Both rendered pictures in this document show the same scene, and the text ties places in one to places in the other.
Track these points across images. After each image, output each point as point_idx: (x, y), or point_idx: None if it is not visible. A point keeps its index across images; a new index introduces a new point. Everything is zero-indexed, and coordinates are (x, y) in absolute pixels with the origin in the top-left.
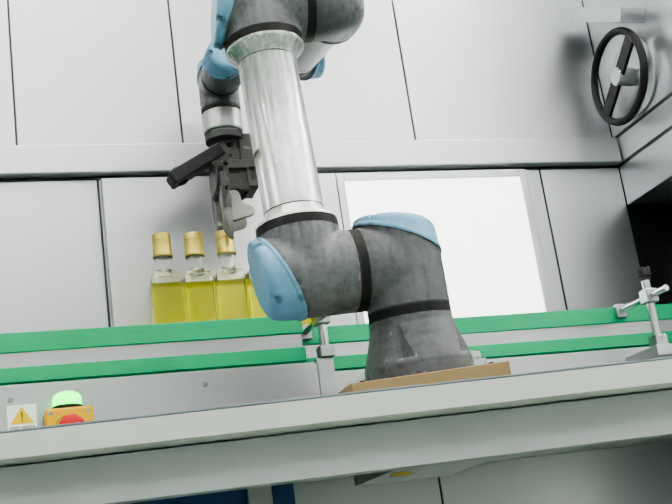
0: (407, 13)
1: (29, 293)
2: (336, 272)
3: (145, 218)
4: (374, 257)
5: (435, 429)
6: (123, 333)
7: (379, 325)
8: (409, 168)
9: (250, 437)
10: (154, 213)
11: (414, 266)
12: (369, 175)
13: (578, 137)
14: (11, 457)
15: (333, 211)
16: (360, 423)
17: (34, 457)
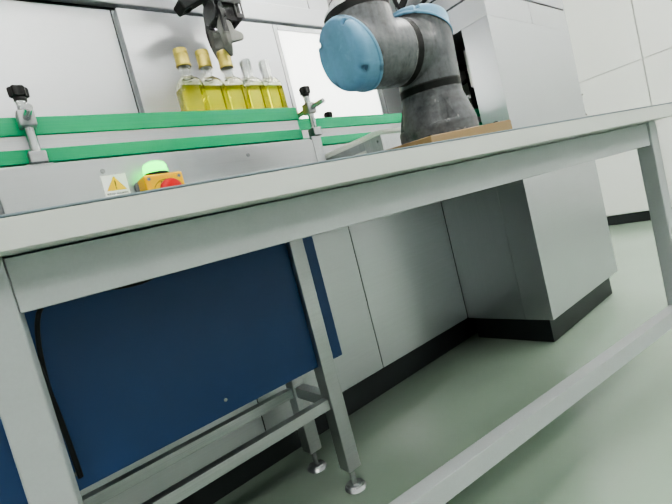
0: None
1: (73, 96)
2: (404, 47)
3: (155, 42)
4: (425, 38)
5: (468, 169)
6: (181, 117)
7: (422, 95)
8: (309, 27)
9: (359, 182)
10: (160, 39)
11: (448, 48)
12: (291, 28)
13: None
14: (181, 214)
15: (274, 49)
16: (428, 167)
17: (201, 212)
